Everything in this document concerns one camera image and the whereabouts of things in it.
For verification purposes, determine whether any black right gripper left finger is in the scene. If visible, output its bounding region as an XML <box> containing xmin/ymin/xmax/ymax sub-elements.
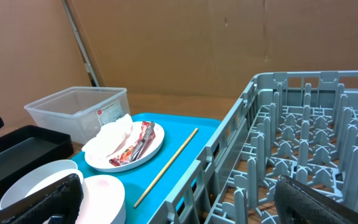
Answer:
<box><xmin>0</xmin><ymin>174</ymin><xmax>84</xmax><ymax>224</ymax></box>

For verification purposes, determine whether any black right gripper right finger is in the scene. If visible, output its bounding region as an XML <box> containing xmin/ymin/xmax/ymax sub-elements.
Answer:
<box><xmin>273</xmin><ymin>175</ymin><xmax>358</xmax><ymax>224</ymax></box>

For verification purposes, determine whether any white bowl with rice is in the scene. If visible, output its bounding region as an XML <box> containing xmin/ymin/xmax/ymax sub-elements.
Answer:
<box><xmin>0</xmin><ymin>159</ymin><xmax>83</xmax><ymax>210</ymax></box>

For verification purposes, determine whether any white napkin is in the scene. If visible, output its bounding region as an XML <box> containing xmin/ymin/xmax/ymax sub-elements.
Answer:
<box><xmin>82</xmin><ymin>114</ymin><xmax>133</xmax><ymax>159</ymax></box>

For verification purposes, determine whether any red snack wrapper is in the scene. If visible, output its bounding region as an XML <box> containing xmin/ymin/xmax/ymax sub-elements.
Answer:
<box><xmin>109</xmin><ymin>121</ymin><xmax>155</xmax><ymax>167</ymax></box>

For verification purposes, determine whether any wooden chopstick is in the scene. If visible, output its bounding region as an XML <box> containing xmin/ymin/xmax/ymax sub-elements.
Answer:
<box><xmin>133</xmin><ymin>128</ymin><xmax>199</xmax><ymax>209</ymax></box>

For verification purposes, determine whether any white round plate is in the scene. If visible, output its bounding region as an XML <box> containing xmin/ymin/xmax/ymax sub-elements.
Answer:
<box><xmin>85</xmin><ymin>121</ymin><xmax>165</xmax><ymax>173</ymax></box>

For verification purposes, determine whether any teal plastic tray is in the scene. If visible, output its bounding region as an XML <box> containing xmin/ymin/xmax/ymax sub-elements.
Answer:
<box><xmin>70</xmin><ymin>113</ymin><xmax>222</xmax><ymax>224</ymax></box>

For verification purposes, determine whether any black plastic tray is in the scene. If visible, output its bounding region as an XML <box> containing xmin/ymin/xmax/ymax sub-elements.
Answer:
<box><xmin>0</xmin><ymin>125</ymin><xmax>74</xmax><ymax>198</ymax></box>

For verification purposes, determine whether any grey dish rack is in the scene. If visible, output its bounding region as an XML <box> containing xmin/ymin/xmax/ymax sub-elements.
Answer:
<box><xmin>150</xmin><ymin>70</ymin><xmax>358</xmax><ymax>223</ymax></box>

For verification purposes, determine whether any clear plastic bin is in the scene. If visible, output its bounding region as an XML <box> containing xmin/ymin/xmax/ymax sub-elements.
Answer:
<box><xmin>24</xmin><ymin>86</ymin><xmax>131</xmax><ymax>144</ymax></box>

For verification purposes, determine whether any grey metal pole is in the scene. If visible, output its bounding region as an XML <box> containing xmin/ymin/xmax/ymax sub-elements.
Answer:
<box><xmin>62</xmin><ymin>0</ymin><xmax>100</xmax><ymax>87</ymax></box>

